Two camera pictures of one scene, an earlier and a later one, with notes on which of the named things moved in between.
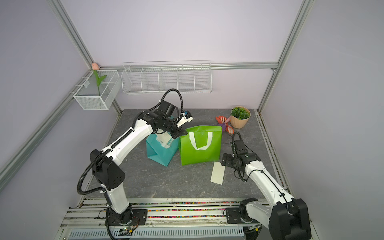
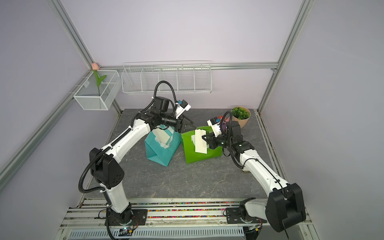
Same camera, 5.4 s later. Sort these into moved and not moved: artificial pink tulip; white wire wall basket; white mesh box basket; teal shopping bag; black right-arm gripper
Moved: black right-arm gripper
Not moved: artificial pink tulip; teal shopping bag; white wire wall basket; white mesh box basket
